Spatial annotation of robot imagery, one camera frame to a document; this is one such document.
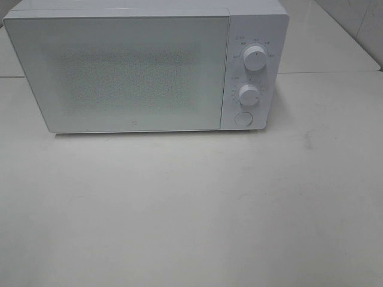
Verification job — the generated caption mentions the white round door button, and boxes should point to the white round door button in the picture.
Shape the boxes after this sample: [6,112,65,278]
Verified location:
[235,112,253,126]

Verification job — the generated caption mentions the white microwave door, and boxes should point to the white microwave door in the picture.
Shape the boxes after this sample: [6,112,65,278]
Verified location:
[5,17,229,133]

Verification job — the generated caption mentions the white microwave knob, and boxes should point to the white microwave knob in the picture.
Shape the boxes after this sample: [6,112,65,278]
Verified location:
[242,44,268,72]
[238,84,260,106]

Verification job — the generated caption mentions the white microwave oven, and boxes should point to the white microwave oven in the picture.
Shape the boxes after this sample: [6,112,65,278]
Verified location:
[2,1,290,133]

